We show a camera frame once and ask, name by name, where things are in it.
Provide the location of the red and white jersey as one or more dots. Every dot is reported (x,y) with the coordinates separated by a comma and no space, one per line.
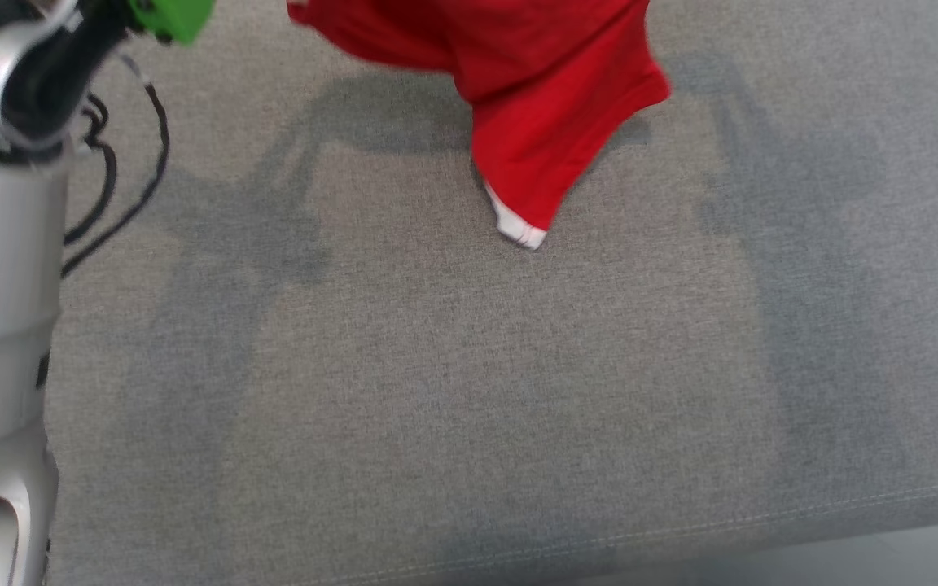
(534,98)

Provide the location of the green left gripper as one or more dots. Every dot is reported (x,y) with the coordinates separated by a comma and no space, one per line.
(176,18)

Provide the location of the grey fabric sofa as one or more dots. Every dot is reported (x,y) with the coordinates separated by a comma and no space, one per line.
(469,391)

